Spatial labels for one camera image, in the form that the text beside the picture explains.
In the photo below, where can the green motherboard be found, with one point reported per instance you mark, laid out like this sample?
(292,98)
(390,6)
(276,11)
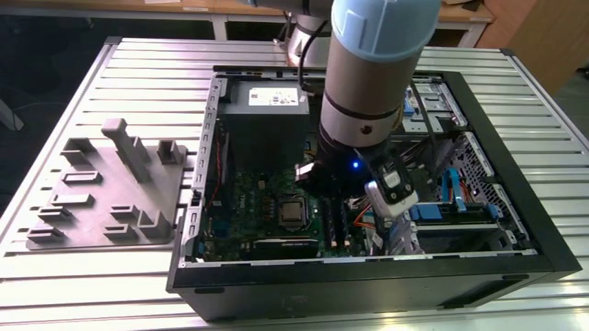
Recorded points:
(253,207)

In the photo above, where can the silver metal disk bay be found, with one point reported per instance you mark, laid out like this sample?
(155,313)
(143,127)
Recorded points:
(456,227)

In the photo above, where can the hard disk in blue carrier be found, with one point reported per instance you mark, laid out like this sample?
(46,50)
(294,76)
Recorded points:
(430,212)

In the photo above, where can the black graphics card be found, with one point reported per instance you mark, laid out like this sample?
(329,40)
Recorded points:
(285,248)

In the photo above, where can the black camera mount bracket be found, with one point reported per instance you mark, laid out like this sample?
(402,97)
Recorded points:
(380,153)

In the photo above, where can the silver CPU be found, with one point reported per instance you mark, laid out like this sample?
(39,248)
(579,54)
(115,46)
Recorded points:
(294,212)

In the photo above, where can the blue drive carrier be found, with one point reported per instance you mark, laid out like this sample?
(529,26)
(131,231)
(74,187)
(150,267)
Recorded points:
(408,103)

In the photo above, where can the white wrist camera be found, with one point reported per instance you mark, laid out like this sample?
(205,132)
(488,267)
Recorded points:
(396,207)

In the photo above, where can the grey parts rack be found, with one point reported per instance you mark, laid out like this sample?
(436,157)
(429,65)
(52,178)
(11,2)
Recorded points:
(102,193)

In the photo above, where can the CPU socket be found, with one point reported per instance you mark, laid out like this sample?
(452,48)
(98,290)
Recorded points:
(294,227)

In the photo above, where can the wooden desk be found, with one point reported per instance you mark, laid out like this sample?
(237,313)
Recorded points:
(460,15)

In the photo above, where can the brown wooden cabinet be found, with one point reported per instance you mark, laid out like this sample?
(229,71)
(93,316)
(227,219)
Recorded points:
(543,34)

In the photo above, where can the silver metal drive cage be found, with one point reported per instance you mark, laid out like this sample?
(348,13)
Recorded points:
(441,103)

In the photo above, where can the grey power supply unit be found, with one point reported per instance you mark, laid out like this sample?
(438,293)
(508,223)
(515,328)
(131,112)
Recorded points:
(262,138)

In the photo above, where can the black PC case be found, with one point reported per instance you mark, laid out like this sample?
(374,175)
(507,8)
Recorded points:
(368,293)

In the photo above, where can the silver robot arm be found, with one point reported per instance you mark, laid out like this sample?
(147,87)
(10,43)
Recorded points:
(368,86)

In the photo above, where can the RAM stick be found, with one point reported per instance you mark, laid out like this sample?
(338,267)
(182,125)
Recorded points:
(328,224)
(342,224)

